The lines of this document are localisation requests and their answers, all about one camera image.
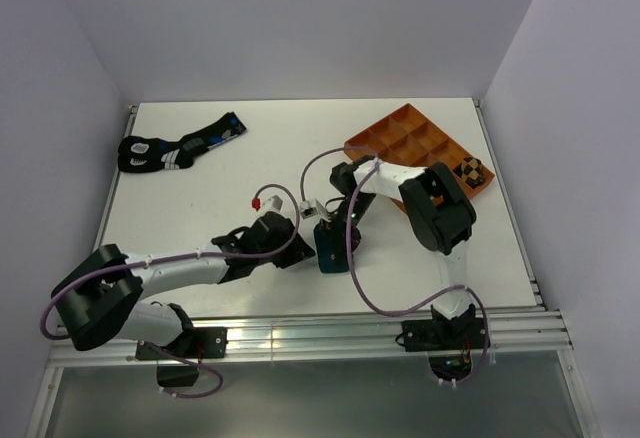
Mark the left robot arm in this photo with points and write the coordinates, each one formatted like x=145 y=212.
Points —
x=112 y=294

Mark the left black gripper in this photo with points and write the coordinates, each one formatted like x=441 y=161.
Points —
x=298 y=250

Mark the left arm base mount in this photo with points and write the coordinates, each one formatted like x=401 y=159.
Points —
x=181 y=363

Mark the dark teal sock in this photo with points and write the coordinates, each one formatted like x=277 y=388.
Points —
x=330 y=255

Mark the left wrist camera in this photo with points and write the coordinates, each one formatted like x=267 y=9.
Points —
x=263 y=206

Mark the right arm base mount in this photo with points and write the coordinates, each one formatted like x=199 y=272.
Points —
x=449 y=344

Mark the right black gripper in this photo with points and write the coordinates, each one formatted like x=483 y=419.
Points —
x=355 y=239

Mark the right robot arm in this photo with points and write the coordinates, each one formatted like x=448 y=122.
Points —
x=441 y=218

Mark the black blue sports sock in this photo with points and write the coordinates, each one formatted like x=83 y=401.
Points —
x=140 y=155

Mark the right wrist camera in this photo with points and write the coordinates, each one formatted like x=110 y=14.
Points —
x=313 y=208

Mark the orange compartment tray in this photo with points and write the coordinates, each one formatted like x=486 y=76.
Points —
x=415 y=134

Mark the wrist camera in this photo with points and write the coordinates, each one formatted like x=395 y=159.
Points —
x=263 y=206
x=313 y=208

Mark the brown argyle sock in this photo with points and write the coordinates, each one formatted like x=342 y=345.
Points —
x=471 y=172

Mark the aluminium front rail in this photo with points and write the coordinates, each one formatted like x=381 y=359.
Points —
x=368 y=336

